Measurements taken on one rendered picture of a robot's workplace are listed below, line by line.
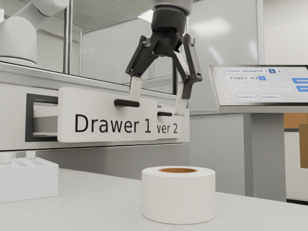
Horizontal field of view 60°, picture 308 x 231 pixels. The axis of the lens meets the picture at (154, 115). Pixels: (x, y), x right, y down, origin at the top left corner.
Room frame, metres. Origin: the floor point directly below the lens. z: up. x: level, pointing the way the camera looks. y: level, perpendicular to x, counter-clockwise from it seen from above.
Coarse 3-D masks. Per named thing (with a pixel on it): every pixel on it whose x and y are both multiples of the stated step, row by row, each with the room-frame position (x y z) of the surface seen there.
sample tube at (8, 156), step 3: (3, 156) 0.34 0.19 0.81; (6, 156) 0.34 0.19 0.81; (9, 156) 0.34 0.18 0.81; (3, 159) 0.34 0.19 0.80; (6, 159) 0.34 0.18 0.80; (9, 159) 0.34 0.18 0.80; (3, 162) 0.34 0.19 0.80; (6, 162) 0.34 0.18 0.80; (9, 162) 0.35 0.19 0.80; (3, 165) 0.34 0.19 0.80; (6, 165) 0.34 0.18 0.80; (9, 165) 0.34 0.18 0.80
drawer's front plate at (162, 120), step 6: (162, 120) 0.97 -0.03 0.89; (168, 120) 1.00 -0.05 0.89; (174, 120) 1.03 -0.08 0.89; (180, 120) 1.06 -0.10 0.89; (174, 126) 1.03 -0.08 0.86; (180, 126) 1.06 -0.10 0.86; (162, 132) 0.97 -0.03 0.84; (168, 132) 1.00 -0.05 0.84; (180, 132) 1.06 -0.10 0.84; (162, 138) 0.97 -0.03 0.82
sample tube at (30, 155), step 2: (28, 152) 0.41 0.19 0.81; (30, 152) 0.41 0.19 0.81; (32, 152) 0.41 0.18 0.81; (34, 152) 0.41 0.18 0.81; (26, 154) 0.41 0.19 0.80; (28, 154) 0.41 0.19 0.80; (30, 154) 0.41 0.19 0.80; (32, 154) 0.41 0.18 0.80; (34, 154) 0.41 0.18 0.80; (26, 156) 0.41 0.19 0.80; (28, 156) 0.41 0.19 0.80; (30, 156) 0.41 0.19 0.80; (32, 156) 0.41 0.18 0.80; (34, 156) 0.41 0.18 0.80; (26, 158) 0.41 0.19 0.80; (28, 158) 0.41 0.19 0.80; (30, 158) 0.41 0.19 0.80; (32, 158) 0.41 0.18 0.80; (34, 158) 0.41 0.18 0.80; (28, 160) 0.41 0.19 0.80
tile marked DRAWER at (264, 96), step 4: (260, 96) 1.22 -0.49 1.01; (264, 96) 1.22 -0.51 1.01; (268, 96) 1.22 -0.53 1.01; (272, 96) 1.22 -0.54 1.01; (276, 96) 1.22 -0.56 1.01; (280, 96) 1.22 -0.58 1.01; (264, 100) 1.20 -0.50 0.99; (268, 100) 1.20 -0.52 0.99; (272, 100) 1.20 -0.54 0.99; (276, 100) 1.20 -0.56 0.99; (280, 100) 1.20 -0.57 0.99
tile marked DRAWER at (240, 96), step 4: (236, 96) 1.22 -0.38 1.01; (240, 96) 1.22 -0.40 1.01; (244, 96) 1.22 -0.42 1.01; (248, 96) 1.22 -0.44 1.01; (252, 96) 1.22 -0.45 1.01; (256, 96) 1.22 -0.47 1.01; (240, 100) 1.20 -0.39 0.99; (244, 100) 1.20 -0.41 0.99; (248, 100) 1.20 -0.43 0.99; (252, 100) 1.20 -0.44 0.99; (256, 100) 1.20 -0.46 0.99
